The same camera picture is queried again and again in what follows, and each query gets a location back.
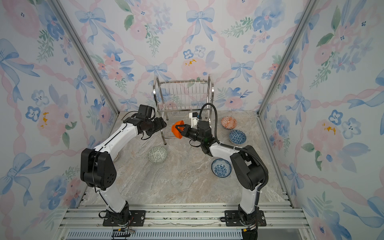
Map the red patterned ceramic bowl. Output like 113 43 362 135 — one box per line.
221 116 238 130

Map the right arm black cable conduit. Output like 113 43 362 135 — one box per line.
199 102 269 193

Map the green patterned ceramic bowl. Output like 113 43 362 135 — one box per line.
148 146 168 164

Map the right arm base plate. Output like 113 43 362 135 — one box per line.
220 210 267 228

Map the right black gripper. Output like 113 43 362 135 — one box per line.
176 125 206 146

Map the orange plastic bowl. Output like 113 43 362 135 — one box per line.
171 121 185 139

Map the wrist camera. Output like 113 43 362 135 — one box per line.
189 112 200 128
136 105 156 121

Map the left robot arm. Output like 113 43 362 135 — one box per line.
81 117 167 226

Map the blue triangle patterned bowl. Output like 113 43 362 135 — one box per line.
229 130 247 145

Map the aluminium mounting rail frame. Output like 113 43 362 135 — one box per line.
54 201 315 240

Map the blue floral ceramic bowl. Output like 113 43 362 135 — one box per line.
211 159 232 178

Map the steel two-tier dish rack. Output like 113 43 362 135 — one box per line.
153 76 215 145

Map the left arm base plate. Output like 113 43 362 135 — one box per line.
99 210 147 227

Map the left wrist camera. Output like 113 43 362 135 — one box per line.
136 105 156 121

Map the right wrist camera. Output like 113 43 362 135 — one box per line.
189 112 200 128

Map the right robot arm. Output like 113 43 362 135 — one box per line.
172 121 269 226

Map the white mesh strainer basket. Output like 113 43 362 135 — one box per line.
113 152 120 162

